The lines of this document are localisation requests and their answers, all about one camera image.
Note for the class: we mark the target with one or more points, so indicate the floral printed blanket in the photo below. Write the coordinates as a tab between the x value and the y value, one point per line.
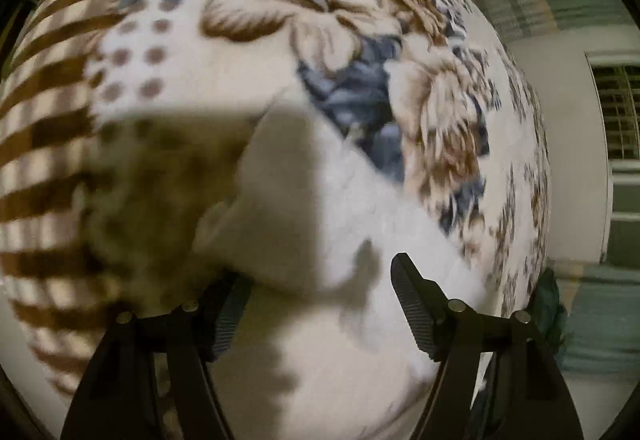
280	10

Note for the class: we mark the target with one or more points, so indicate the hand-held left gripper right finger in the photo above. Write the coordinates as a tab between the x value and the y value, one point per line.
416	312

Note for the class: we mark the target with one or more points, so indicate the teal striped curtain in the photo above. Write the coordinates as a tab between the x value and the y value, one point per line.
555	5

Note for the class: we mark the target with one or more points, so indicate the dark green cloth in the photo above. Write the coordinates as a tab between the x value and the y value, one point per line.
551	315

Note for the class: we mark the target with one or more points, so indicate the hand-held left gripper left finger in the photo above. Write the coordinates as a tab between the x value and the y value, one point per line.
226	324

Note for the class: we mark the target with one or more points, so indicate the teal cloth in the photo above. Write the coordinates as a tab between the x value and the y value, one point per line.
605	325

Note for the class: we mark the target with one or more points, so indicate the small white garment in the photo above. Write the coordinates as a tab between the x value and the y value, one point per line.
350	220

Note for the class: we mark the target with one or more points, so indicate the window with white blinds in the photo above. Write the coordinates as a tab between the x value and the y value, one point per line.
617	110

